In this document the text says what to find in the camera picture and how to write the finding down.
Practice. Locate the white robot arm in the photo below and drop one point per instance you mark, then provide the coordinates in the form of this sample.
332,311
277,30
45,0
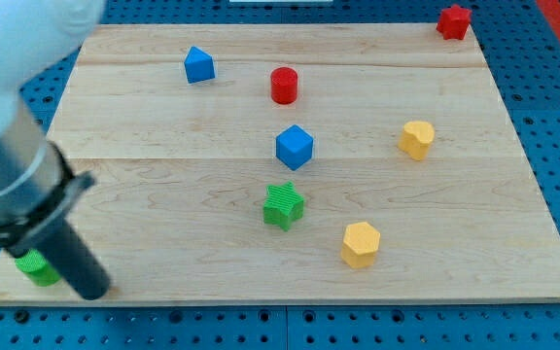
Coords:
33,173

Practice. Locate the green star block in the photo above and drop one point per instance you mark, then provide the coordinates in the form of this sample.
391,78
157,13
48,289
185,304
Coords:
283,205

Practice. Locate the blue cube block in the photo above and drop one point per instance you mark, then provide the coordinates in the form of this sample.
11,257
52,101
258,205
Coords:
294,147

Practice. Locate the wooden board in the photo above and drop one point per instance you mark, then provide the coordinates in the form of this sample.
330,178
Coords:
181,169

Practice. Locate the red cylinder block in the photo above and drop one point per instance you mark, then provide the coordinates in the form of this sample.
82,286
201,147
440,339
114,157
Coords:
284,85

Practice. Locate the yellow hexagon block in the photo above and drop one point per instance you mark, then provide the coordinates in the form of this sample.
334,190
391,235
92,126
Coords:
360,245

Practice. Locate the blue pentagon block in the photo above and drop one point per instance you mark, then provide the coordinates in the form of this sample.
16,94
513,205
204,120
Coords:
199,66

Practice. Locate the yellow heart block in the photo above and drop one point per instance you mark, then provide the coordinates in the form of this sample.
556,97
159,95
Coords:
416,139

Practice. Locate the red star block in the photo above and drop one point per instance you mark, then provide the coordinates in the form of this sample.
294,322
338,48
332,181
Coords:
453,22

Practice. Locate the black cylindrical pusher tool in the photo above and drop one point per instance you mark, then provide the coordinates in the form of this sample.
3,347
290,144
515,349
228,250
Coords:
68,254

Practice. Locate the green cylinder block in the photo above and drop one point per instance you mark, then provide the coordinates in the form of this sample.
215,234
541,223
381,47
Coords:
37,269

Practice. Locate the blue pegboard base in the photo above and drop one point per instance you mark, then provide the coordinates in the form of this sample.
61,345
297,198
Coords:
523,54

